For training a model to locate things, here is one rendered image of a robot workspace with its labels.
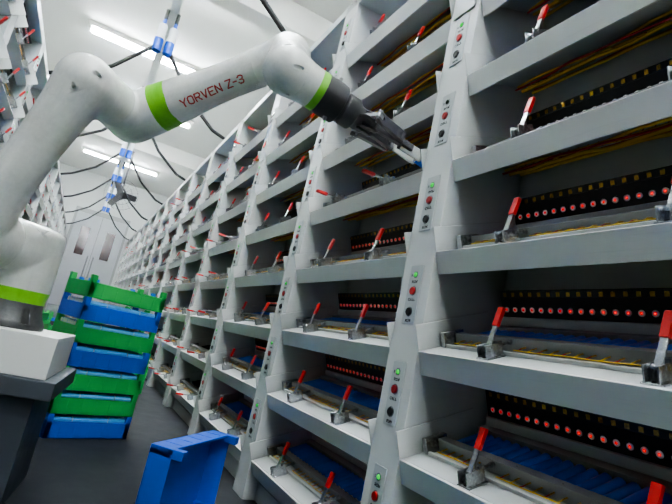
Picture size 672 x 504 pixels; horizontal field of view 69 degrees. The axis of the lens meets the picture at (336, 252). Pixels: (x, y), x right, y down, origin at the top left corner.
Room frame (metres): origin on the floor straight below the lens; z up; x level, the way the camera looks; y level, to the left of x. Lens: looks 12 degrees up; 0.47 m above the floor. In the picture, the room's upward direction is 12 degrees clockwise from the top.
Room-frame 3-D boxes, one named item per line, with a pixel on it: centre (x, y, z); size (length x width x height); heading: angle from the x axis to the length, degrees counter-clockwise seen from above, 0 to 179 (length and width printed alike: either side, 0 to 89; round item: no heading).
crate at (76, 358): (1.92, 0.79, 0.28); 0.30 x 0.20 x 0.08; 139
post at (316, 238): (1.66, 0.05, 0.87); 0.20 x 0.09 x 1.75; 116
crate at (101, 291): (1.92, 0.79, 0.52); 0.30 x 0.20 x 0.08; 139
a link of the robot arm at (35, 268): (1.21, 0.74, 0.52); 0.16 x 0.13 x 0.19; 164
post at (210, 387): (2.29, 0.35, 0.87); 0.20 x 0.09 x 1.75; 116
